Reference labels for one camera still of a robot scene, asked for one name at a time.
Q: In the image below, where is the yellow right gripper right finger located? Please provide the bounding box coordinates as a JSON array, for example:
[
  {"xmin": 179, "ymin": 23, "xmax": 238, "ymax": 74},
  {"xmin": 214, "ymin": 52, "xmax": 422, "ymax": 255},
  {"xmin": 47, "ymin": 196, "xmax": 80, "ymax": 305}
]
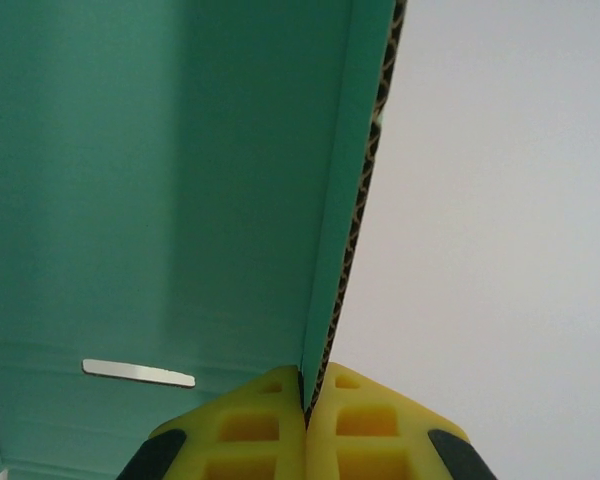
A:
[{"xmin": 306, "ymin": 362, "xmax": 497, "ymax": 480}]

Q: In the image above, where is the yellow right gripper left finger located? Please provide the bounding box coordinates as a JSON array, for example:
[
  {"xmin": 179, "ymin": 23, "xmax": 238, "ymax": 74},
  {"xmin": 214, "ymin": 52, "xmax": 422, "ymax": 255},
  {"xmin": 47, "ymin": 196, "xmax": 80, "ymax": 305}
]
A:
[{"xmin": 117, "ymin": 364, "xmax": 310, "ymax": 480}]

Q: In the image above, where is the teal cloth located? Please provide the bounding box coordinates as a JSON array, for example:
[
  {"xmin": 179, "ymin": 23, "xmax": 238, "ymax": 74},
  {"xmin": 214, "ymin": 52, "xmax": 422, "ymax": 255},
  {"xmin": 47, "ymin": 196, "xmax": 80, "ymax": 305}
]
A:
[{"xmin": 0, "ymin": 0, "xmax": 410, "ymax": 480}]

